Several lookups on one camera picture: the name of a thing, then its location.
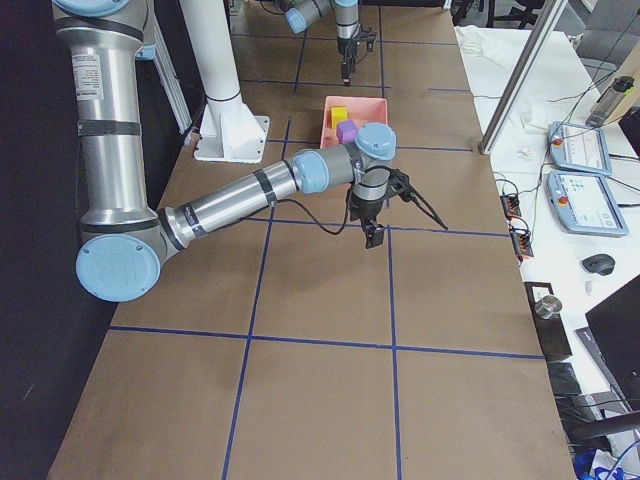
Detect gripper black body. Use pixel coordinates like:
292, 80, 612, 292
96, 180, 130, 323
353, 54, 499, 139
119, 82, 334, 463
348, 195, 385, 221
337, 36, 359, 62

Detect yellow foam block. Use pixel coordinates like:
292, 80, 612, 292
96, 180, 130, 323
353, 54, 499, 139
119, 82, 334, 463
329, 106, 349, 130

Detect purple foam block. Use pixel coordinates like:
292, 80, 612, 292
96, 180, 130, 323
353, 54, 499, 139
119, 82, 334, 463
336, 119, 359, 144

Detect pink plastic bin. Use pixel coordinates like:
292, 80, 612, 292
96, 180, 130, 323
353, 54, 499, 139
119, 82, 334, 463
320, 96, 388, 148

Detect orange power strip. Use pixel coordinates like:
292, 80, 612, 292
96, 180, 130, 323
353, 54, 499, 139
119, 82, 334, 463
501, 192, 534, 261

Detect metal cup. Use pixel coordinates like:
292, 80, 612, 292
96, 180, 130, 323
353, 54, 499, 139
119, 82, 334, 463
534, 295, 563, 320

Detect lower teach pendant tablet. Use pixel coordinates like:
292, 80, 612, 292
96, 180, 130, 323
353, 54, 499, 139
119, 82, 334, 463
546, 170, 629, 237

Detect teach pendant tablet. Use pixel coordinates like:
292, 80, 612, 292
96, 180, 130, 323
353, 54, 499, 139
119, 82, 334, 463
548, 121, 612, 176
546, 170, 629, 237

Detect upper teach pendant tablet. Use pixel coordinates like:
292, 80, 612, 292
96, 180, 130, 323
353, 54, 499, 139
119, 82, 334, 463
548, 121, 612, 176

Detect black computer mouse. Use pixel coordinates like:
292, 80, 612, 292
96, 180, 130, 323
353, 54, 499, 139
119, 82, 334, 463
581, 253, 616, 276

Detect black monitor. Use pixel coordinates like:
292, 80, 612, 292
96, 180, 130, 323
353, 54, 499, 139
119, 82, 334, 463
586, 278, 639, 399

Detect grey water bottle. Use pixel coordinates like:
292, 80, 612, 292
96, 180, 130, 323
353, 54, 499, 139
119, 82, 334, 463
585, 75, 634, 128

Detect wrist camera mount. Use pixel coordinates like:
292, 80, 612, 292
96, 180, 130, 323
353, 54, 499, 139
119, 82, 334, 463
356, 26, 377, 52
385, 169, 414, 203

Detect white camera post base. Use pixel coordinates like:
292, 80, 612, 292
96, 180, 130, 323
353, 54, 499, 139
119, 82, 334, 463
180, 0, 270, 164

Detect aluminium frame post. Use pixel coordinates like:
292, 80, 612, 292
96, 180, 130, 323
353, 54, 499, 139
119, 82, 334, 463
478, 0, 568, 155

